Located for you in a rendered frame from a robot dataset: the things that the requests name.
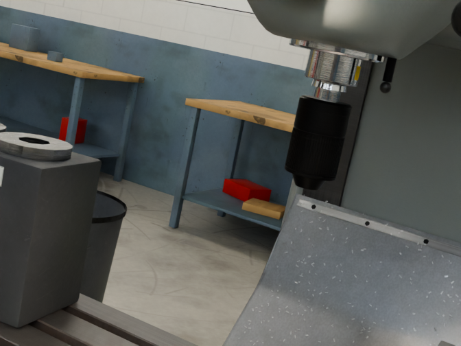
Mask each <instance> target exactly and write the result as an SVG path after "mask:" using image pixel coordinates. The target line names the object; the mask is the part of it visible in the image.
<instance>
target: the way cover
mask: <svg viewBox="0 0 461 346"><path fill-rule="evenodd" d="M302 203H303V204H302ZM301 204H302V206H301ZM331 207H333V208H331ZM320 217H321V218H320ZM319 219H320V221H319ZM324 220H325V221H324ZM311 221H313V222H312V223H309V222H311ZM323 221H324V222H323ZM387 223H388V225H386V226H385V224H387ZM327 227H328V228H329V230H327ZM295 228H296V230H295ZM319 228H321V229H319ZM346 228H347V229H346ZM301 229H302V232H301ZM401 230H403V232H402V231H401ZM391 233H392V235H391ZM331 234H332V235H331ZM333 238H334V240H333ZM347 238H348V239H347ZM309 239H310V240H309ZM291 241H292V243H291ZM346 241H347V242H346ZM345 242H346V243H345ZM424 243H425V244H426V245H424ZM312 245H314V247H313V246H312ZM421 245H422V248H421ZM406 246H408V247H409V248H408V247H406ZM361 249H366V250H363V251H361ZM418 249H421V250H422V251H418ZM352 250H353V253H352ZM284 252H287V253H284ZM400 252H401V254H400ZM316 255H317V256H316ZM442 255H443V257H442ZM308 256H311V257H308ZM423 256H426V257H423ZM304 258H305V260H304ZM299 260H300V261H299ZM303 260H304V261H303ZM297 261H299V262H297ZM449 261H450V262H451V264H450V262H449ZM302 262H303V263H302ZM305 262H306V264H304V263H305ZM380 262H381V263H380ZM432 262H433V264H432ZM312 263H314V264H312ZM324 263H325V265H324ZM311 264H312V265H313V266H314V267H313V266H312V265H311ZM340 264H341V265H340ZM296 265H298V266H299V267H297V266H296ZM337 265H338V266H337ZM369 265H370V266H369ZM277 266H278V267H277ZM377 269H379V270H377ZM309 271H310V273H309ZM341 271H343V273H342V272H341ZM413 271H414V273H413ZM315 273H317V274H315ZM301 274H302V276H303V277H301V276H300V275H301ZM354 275H356V276H357V277H355V276H354ZM399 275H401V276H402V278H401V277H400V276H399ZM447 275H448V277H445V276H447ZM334 276H335V277H334ZM388 276H389V277H388ZM332 277H334V278H333V279H332ZM410 278H411V279H412V280H411V279H410ZM295 281H296V282H298V283H295ZM299 281H300V283H299ZM366 281H368V282H366ZM452 281H454V282H453V283H451V282H452ZM309 282H310V284H309ZM410 282H411V283H412V284H411V283H410ZM279 285H280V286H279ZM452 286H453V288H452ZM326 287H327V288H326ZM308 289H309V291H308ZM271 290H272V291H273V292H272V291H271ZM277 290H279V291H278V292H277ZM314 290H315V291H314ZM416 290H418V291H416ZM295 291H296V293H295ZM375 291H376V292H375ZM430 291H431V293H428V292H430ZM442 291H443V293H442V294H441V292H442ZM321 292H322V293H321ZM325 292H328V293H325ZM319 293H321V294H319ZM312 294H314V296H313V295H312ZM448 294H449V297H448ZM456 294H457V295H458V296H459V297H457V296H456ZM272 295H273V296H272ZM271 296H272V297H271ZM426 296H428V298H427V297H426ZM277 297H279V298H277ZM307 298H308V299H307ZM459 299H461V243H459V242H454V241H452V240H448V239H445V238H442V237H438V236H436V235H432V234H429V233H425V232H422V231H419V230H416V229H412V228H409V227H405V226H402V225H399V224H395V223H393V222H389V221H386V220H382V219H379V218H376V217H372V216H369V215H366V214H364V215H363V214H362V213H360V212H356V211H353V210H350V209H346V208H343V207H339V206H337V205H332V204H330V203H326V202H323V201H320V200H316V199H313V198H310V197H307V196H303V195H300V194H295V197H294V199H293V201H292V204H291V206H290V208H289V211H288V213H287V215H286V218H285V220H284V223H283V226H282V227H281V230H280V232H279V235H278V237H277V239H276V242H275V244H274V247H273V249H272V252H271V254H270V256H269V259H268V261H267V264H266V265H265V268H264V270H263V273H262V275H261V278H260V280H259V283H258V284H257V287H256V288H255V290H254V292H253V293H252V295H251V297H250V298H249V300H248V302H247V304H246V306H245V307H244V309H243V311H242V312H241V314H240V315H239V318H238V319H237V321H236V323H235V324H234V326H233V328H232V330H231V331H230V333H229V335H228V337H227V338H226V340H225V341H224V344H223V345H222V346H438V344H439V343H440V342H441V341H445V342H448V343H451V344H453V345H456V346H461V301H460V300H459ZM298 300H300V302H298ZM443 300H445V302H444V301H443ZM453 300H454V302H453ZM267 303H269V306H268V304H267ZM349 303H351V304H349ZM457 303H460V304H457ZM369 304H371V305H372V306H370V305H369ZM409 304H410V306H409ZM261 305H262V307H261ZM323 305H324V306H323ZM352 305H353V307H352ZM286 306H287V307H286ZM256 307H257V308H256ZM285 307H286V308H285ZM308 307H309V308H308ZM327 307H328V309H326V308H327ZM279 308H280V310H279ZM311 308H312V310H313V312H312V311H311ZM332 308H333V310H332ZM376 308H377V310H376ZM252 309H254V311H252ZM305 310H306V311H305ZM259 311H261V312H259ZM279 311H280V312H279ZM286 311H288V312H289V313H287V312H286ZM298 312H299V314H298ZM437 312H438V313H439V315H438V314H437ZM292 313H293V315H291V314H292ZM412 313H415V314H412ZM302 314H303V315H302ZM399 314H400V315H399ZM443 315H444V316H443ZM450 315H451V316H450ZM272 316H273V318H272ZM354 318H355V320H352V319H354ZM363 318H365V319H363ZM451 318H452V319H453V320H451ZM304 319H305V321H304ZM248 320H249V321H248ZM263 320H264V322H263ZM382 320H383V321H382ZM250 321H251V322H250ZM268 321H269V322H268ZM362 321H363V323H362ZM261 322H262V323H261ZM373 322H375V323H376V324H375V323H373ZM249 323H250V325H249ZM444 323H445V326H444ZM331 325H332V326H333V327H332V326H331ZM244 326H246V327H247V328H246V327H244ZM310 326H311V327H310ZM347 326H348V328H349V329H348V328H347ZM249 327H251V329H248V328H249ZM369 327H370V329H369ZM434 327H435V328H436V331H435V330H434ZM402 328H403V329H402ZM414 328H415V330H416V331H414ZM297 329H300V330H297ZM364 329H365V330H364ZM269 330H271V331H269ZM361 330H363V331H361ZM291 331H292V334H290V332H291ZM295 331H296V332H295ZM368 331H370V332H368ZM244 332H246V333H244ZM360 332H362V333H361V334H360ZM306 334H308V336H305V335H306ZM407 334H409V335H407ZM437 334H438V335H437ZM295 335H296V338H295ZM367 336H368V338H366V337H367ZM271 337H273V338H271ZM284 339H285V341H284V342H283V340H284ZM333 339H335V342H334V340H333ZM280 340H281V341H280ZM250 341H252V342H250ZM257 341H258V342H257ZM319 341H320V342H321V343H320V342H319ZM353 341H354V343H353ZM262 342H263V343H262ZM254 343H255V344H254ZM434 343H435V344H434ZM253 344H254V345H253ZM430 344H432V345H430Z"/></svg>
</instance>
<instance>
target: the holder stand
mask: <svg viewBox="0 0 461 346"><path fill-rule="evenodd" d="M72 147H73V146H72V145H71V144H70V143H68V142H65V141H62V140H59V139H55V138H52V137H47V136H43V135H35V134H30V133H23V132H6V126H4V125H3V124H1V123H0V322H3V323H6V324H8V325H11V326H12V327H22V326H24V325H27V324H28V323H31V322H33V321H35V320H37V319H40V318H42V317H44V316H47V315H48V314H51V313H53V312H55V311H58V310H60V309H62V308H65V307H67V306H68V305H71V304H73V303H75V302H77V301H78V299H79V296H80V288H81V283H82V276H83V271H84V263H85V259H86V251H87V246H88V239H89V235H90V230H91V223H92V218H93V210H94V206H95V198H96V193H97V186H98V181H99V174H100V170H101V165H102V162H101V161H100V160H99V159H95V158H93V157H88V156H85V155H83V154H78V153H75V152H72Z"/></svg>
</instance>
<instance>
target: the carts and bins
mask: <svg viewBox="0 0 461 346"><path fill-rule="evenodd" d="M126 211H127V207H126V204H125V203H124V202H122V201H121V200H119V199H118V198H116V197H114V196H111V195H110V194H107V193H104V192H101V191H98V190H97V193H96V198H95V206H94V210H93V218H92V223H91V230H90V235H89V239H88V246H87V251H86V259H85V263H84V271H83V276H82V283H81V288H80V293H81V294H83V295H85V296H87V297H90V298H92V299H94V300H96V301H99V302H101V303H102V301H103V298H104V293H105V290H106V285H107V282H108V277H109V274H110V268H111V265H112V262H113V257H114V254H115V249H116V245H117V240H118V237H119V232H120V229H121V224H122V221H123V217H125V215H126Z"/></svg>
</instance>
